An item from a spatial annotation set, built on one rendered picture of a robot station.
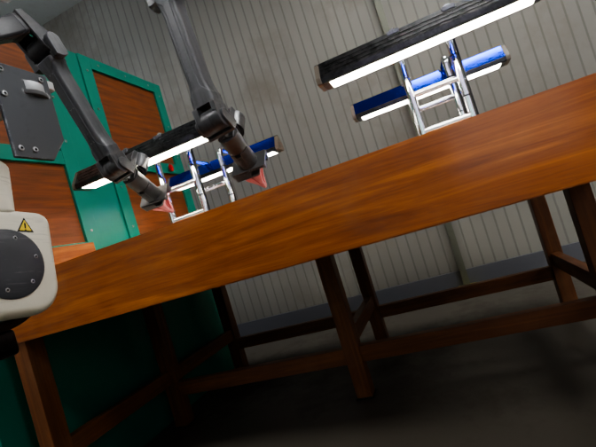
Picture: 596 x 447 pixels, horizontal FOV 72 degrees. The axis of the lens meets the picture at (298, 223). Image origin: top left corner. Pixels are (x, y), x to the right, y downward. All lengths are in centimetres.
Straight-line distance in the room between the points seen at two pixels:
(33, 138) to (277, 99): 247
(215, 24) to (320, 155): 132
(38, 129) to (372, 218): 63
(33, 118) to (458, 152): 77
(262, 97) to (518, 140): 248
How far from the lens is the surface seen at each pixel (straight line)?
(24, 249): 74
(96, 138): 134
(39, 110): 84
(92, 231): 193
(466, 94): 138
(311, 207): 91
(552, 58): 303
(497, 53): 183
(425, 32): 124
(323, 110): 300
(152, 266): 112
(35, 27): 144
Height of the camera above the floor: 64
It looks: 2 degrees up
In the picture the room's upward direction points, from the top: 17 degrees counter-clockwise
